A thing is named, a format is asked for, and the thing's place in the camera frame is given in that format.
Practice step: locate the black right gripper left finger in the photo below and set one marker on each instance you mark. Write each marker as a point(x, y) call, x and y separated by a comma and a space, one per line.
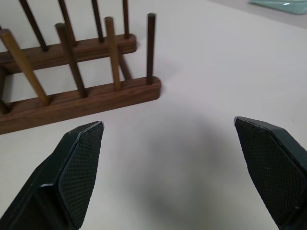
point(72, 172)

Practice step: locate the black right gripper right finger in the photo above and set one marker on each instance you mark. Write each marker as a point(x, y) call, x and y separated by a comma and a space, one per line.
point(271, 167)

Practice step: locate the green plate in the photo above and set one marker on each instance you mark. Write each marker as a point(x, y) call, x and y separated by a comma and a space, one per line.
point(280, 6)

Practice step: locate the wooden dish rack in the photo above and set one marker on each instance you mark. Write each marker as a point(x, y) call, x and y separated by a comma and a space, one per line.
point(79, 100)

